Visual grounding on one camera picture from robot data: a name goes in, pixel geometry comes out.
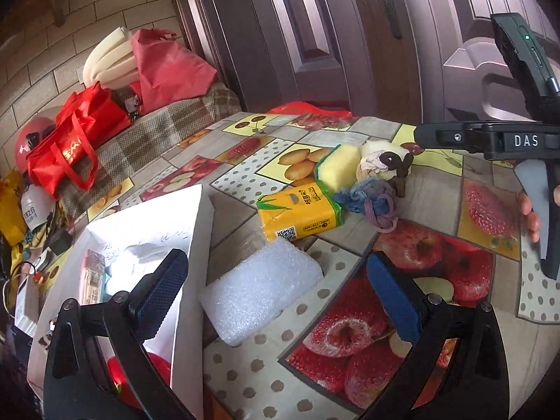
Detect blue and purple rope toy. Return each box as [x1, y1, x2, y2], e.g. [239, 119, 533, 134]
[333, 179, 400, 233]

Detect white foam sheet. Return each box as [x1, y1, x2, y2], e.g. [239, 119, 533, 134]
[199, 240, 324, 346]

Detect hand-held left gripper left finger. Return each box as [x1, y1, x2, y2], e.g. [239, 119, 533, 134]
[43, 248, 197, 420]

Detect white bottle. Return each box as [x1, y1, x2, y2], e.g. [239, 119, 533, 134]
[21, 184, 60, 230]

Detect cream and brown plush toy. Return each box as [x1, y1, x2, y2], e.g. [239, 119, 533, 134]
[361, 139, 415, 198]

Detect red tote bag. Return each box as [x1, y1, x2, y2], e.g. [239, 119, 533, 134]
[26, 82, 132, 200]

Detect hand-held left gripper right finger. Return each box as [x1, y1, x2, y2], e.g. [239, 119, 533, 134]
[363, 251, 510, 420]

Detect plaid covered bench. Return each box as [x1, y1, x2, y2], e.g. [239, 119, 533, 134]
[57, 83, 243, 222]

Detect person's right hand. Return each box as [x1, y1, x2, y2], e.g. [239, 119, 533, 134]
[517, 190, 542, 244]

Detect white cardboard box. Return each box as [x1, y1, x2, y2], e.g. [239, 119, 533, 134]
[26, 184, 216, 407]

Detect cream foam roll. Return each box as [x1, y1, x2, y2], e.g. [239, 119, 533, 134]
[83, 26, 141, 92]

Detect pale knotted rope ball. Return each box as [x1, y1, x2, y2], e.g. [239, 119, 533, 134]
[355, 151, 388, 182]

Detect red printed bag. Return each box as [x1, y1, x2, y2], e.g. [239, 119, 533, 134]
[266, 101, 355, 119]

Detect fruit print tablecloth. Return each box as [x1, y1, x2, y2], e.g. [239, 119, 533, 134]
[44, 111, 560, 420]

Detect small printed packet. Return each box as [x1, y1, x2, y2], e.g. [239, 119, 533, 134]
[80, 249, 109, 306]

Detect pink-red fabric bag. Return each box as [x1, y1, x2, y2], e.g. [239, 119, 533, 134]
[130, 27, 219, 114]

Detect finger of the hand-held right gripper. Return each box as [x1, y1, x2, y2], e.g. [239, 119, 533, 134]
[413, 121, 485, 161]

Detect black door handle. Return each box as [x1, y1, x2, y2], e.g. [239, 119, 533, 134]
[378, 0, 403, 40]

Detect red helmet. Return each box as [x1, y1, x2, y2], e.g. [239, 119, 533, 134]
[15, 106, 64, 176]

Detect yellow and green sponge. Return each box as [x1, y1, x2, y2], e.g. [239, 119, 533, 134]
[314, 143, 363, 187]

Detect red round object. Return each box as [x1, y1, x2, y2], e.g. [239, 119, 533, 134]
[107, 352, 172, 410]

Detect yellow tissue pack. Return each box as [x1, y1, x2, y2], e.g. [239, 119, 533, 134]
[256, 181, 348, 242]

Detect brown metal door leaf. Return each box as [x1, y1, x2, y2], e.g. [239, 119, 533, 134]
[350, 0, 560, 127]
[168, 0, 381, 117]

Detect yellow plastic bag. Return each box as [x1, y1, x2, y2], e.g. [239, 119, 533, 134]
[0, 170, 27, 246]

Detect black power adapter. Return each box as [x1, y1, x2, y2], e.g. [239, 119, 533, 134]
[46, 227, 73, 254]

